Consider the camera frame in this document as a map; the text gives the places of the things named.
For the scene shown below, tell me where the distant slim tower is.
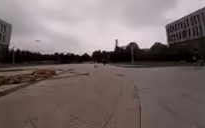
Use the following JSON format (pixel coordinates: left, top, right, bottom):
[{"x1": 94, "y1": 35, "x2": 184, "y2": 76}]
[{"x1": 114, "y1": 38, "x2": 119, "y2": 51}]

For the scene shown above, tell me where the pale pole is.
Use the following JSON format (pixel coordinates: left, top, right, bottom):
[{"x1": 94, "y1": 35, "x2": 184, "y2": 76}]
[
  {"x1": 11, "y1": 45, "x2": 16, "y2": 65},
  {"x1": 130, "y1": 45, "x2": 135, "y2": 65}
]

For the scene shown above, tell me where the row of dark trees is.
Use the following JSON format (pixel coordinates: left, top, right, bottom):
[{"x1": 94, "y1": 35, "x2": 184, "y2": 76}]
[{"x1": 3, "y1": 41, "x2": 205, "y2": 65}]

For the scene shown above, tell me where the raised kerbed grass bed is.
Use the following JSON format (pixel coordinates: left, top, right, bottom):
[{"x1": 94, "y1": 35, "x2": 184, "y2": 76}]
[{"x1": 109, "y1": 61, "x2": 195, "y2": 69}]

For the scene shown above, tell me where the grey concrete plaza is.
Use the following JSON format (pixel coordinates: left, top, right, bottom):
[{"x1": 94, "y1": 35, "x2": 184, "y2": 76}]
[{"x1": 0, "y1": 63, "x2": 205, "y2": 128}]

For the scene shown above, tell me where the brown debris pile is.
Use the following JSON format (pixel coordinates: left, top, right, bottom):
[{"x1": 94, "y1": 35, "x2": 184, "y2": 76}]
[{"x1": 0, "y1": 68, "x2": 58, "y2": 87}]

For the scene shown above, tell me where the bicycle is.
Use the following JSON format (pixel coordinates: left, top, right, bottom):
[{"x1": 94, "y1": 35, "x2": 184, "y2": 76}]
[{"x1": 193, "y1": 59, "x2": 205, "y2": 71}]

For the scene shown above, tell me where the large curved pale building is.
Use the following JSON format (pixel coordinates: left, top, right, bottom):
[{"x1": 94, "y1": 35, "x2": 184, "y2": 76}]
[{"x1": 165, "y1": 2, "x2": 205, "y2": 58}]

